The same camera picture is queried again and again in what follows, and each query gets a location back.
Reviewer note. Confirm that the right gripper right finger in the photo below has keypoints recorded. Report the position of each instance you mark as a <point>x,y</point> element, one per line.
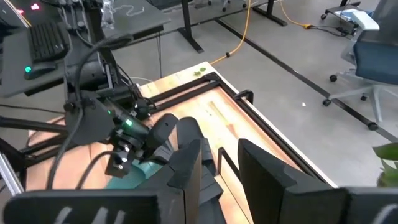
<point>295,202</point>

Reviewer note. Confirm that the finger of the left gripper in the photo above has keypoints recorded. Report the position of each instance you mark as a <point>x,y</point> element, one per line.
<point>163,130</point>
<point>157,155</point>

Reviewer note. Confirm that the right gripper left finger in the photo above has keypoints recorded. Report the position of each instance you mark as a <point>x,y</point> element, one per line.
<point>93,208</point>

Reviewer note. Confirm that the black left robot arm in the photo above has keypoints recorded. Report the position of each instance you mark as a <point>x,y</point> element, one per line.
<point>90,121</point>

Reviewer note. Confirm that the green rubber slide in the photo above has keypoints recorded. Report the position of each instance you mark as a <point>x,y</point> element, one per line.
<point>136,177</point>

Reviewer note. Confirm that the black table clamp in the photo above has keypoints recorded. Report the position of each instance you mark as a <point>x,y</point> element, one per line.
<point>245,92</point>

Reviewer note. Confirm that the green leafy small tree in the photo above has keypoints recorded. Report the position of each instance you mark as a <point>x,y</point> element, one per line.
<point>387,152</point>

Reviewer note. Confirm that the black computer mouse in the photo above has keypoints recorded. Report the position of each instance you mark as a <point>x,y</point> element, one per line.
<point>40,71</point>

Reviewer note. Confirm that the clear plastic bag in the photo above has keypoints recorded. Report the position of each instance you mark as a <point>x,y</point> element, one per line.
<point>108,15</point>

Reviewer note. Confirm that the black keyboard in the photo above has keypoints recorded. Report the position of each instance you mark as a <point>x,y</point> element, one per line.
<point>46,40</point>

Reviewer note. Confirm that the dark office desk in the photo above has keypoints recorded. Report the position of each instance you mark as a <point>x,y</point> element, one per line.
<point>18,62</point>

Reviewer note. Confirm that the office chair base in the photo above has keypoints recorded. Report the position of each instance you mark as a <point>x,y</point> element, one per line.
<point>376,59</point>

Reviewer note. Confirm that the black table frame rails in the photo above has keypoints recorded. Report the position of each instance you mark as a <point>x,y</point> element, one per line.
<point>186,87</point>

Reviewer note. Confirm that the black desk leg frame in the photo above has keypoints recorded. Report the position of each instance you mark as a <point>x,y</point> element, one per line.
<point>269,12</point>

